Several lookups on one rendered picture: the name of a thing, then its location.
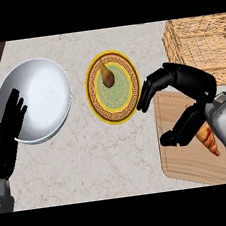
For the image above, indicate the brown root vegetable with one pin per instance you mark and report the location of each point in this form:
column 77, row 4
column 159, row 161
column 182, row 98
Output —
column 107, row 76

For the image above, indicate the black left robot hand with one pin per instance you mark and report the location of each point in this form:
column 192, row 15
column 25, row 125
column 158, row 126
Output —
column 7, row 132

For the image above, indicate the yellow patterned plate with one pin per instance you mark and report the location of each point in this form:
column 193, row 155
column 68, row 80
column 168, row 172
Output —
column 116, row 94

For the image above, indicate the wooden cutting board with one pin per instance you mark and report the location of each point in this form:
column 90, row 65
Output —
column 181, row 156

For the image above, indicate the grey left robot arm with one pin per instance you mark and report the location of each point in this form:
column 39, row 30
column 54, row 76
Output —
column 2, row 197

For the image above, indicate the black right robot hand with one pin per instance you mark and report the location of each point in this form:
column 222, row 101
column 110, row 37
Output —
column 187, row 78

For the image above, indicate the golden croissant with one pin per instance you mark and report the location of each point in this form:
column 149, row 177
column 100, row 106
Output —
column 208, row 139

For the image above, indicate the white bowl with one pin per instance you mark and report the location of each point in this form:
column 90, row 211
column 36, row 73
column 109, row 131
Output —
column 36, row 99

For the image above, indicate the wicker basket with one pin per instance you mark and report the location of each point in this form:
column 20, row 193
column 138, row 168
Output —
column 201, row 46

